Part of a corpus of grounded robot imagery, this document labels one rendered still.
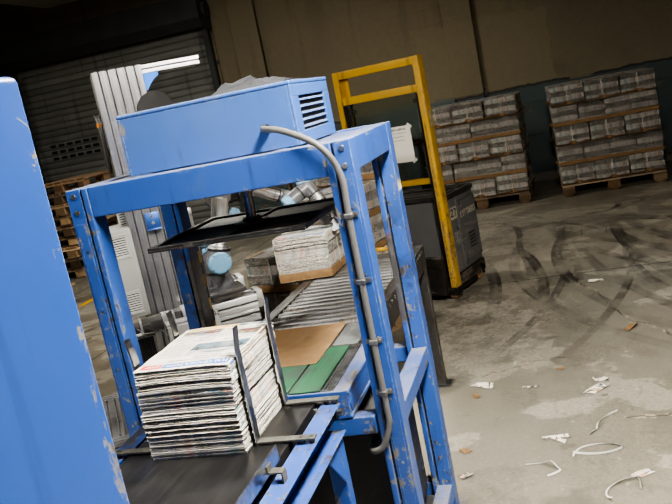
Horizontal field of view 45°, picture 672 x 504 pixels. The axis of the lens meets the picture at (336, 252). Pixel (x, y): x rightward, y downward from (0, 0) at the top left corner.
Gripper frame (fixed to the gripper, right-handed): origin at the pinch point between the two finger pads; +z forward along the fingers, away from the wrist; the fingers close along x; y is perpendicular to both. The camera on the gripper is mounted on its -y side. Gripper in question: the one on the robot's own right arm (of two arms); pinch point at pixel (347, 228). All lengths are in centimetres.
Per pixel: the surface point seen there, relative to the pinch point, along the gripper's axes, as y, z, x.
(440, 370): 20, 94, -26
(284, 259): 30.9, -8.6, 17.8
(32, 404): -78, -9, 346
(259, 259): 71, -19, -50
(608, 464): -45, 142, 79
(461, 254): 12, 75, -222
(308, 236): 12.8, -9.5, 18.3
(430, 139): -31, -9, -197
